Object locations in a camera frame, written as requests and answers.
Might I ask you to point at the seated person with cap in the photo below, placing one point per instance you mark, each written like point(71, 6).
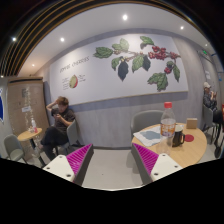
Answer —
point(209, 100)

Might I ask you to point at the grey chair under person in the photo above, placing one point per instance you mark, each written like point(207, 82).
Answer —
point(72, 135)

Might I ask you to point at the black mug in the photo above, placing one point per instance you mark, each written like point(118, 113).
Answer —
point(179, 136)

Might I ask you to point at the small bottle on side table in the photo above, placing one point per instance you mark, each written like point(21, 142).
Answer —
point(34, 125)

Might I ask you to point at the small round side table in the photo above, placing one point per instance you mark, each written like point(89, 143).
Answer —
point(29, 136)

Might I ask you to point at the grey chair at left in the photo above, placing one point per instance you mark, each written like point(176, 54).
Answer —
point(13, 148)

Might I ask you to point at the round wooden table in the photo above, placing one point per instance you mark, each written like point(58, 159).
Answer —
point(188, 153)

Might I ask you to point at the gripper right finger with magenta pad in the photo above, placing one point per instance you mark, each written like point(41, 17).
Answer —
point(153, 166)

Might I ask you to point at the seated person in black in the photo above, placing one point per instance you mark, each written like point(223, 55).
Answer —
point(57, 134)

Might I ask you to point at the red round coaster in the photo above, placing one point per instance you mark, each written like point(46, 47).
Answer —
point(189, 138)

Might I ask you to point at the grey armchair behind table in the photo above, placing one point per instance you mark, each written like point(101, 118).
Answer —
point(145, 119)

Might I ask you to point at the small brown cardboard box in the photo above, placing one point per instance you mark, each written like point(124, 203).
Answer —
point(191, 123)

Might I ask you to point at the white and grey cloth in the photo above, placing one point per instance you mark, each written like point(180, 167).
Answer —
point(149, 137)

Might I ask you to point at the clear plastic bottle red cap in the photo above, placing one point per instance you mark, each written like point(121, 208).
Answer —
point(167, 129)

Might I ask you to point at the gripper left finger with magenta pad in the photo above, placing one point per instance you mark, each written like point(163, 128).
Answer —
point(72, 167)

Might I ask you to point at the coffee cherries wall mural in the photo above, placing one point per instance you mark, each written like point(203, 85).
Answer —
point(117, 67)

